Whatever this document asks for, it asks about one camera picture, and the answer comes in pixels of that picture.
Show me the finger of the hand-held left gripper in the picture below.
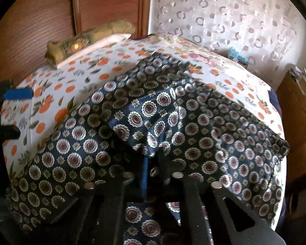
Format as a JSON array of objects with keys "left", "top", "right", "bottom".
[
  {"left": 0, "top": 80, "right": 39, "bottom": 101},
  {"left": 0, "top": 125, "right": 21, "bottom": 141}
]

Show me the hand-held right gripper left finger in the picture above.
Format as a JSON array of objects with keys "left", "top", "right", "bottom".
[{"left": 48, "top": 156, "right": 151, "bottom": 245}]

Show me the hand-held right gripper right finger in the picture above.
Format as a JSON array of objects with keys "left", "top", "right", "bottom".
[{"left": 171, "top": 171, "right": 287, "bottom": 245}]

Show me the navy medallion print shirt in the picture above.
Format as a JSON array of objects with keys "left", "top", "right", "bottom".
[{"left": 5, "top": 52, "right": 290, "bottom": 245}]

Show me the orange print bed sheet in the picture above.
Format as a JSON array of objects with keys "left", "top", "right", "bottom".
[{"left": 0, "top": 33, "right": 286, "bottom": 182}]

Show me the wooden headboard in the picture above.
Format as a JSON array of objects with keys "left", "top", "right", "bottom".
[{"left": 0, "top": 0, "right": 152, "bottom": 87}]

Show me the gold patterned cushion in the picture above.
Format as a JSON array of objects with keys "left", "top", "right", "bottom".
[{"left": 44, "top": 19, "right": 136, "bottom": 64}]

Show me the navy blue blanket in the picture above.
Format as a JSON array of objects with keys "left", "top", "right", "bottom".
[{"left": 268, "top": 88, "right": 282, "bottom": 115}]

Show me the wooden cabinet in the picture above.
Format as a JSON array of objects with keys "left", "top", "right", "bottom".
[{"left": 277, "top": 74, "right": 306, "bottom": 222}]

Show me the small blue box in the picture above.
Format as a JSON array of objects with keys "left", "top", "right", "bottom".
[{"left": 228, "top": 48, "right": 248, "bottom": 65}]

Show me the pile of clutter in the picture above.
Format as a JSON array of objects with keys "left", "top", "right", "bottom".
[{"left": 288, "top": 65, "right": 306, "bottom": 102}]

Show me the circle pattern curtain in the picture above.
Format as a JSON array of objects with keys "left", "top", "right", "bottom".
[{"left": 148, "top": 0, "right": 306, "bottom": 87}]

